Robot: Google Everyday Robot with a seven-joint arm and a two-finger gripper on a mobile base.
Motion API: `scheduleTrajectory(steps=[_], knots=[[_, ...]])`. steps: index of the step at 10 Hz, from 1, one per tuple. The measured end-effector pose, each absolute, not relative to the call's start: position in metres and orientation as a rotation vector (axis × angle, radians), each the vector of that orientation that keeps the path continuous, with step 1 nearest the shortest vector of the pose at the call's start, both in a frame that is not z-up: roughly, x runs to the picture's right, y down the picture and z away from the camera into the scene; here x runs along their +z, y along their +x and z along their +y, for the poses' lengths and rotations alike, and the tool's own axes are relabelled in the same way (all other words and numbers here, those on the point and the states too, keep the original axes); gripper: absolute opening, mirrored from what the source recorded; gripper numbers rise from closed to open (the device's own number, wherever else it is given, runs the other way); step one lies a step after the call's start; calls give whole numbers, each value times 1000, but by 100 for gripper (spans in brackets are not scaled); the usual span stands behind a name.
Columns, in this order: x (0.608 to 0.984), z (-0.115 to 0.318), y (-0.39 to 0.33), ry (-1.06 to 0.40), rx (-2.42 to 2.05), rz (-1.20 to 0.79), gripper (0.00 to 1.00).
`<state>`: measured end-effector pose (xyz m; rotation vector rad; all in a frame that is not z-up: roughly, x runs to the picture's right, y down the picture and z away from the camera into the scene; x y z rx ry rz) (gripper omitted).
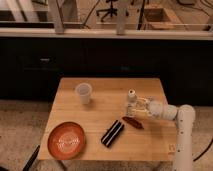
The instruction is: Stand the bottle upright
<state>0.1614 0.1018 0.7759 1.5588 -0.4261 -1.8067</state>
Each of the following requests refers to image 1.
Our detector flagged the wooden box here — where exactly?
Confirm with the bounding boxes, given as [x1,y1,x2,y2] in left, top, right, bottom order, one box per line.
[143,4,184,30]

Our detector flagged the black cable on floor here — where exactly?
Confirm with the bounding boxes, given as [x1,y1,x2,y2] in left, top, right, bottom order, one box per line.
[192,136,213,163]

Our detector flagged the orange round plate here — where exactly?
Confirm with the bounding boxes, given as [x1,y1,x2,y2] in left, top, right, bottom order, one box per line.
[47,122,86,160]

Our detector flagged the translucent plastic cup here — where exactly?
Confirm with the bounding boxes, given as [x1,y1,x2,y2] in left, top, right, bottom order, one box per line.
[75,83,92,104]

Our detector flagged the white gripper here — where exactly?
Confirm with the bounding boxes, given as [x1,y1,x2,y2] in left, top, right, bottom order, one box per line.
[126,97,163,118]

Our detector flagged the black office chair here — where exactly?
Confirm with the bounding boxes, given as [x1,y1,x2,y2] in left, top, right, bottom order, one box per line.
[96,0,120,22]

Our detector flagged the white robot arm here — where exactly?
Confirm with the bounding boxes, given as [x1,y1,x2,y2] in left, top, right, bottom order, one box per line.
[123,98,196,171]

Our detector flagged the dark red flat object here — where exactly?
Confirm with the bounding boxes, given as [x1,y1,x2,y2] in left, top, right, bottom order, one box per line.
[123,116,143,129]

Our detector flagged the small white bottle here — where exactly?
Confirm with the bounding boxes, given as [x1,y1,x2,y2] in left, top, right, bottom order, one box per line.
[127,89,137,117]

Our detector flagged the black rectangular case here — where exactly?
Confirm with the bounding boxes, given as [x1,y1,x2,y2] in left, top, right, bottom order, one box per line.
[101,120,124,148]

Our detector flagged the wooden table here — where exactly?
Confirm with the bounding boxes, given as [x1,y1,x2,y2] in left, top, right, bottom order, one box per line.
[38,78,176,161]

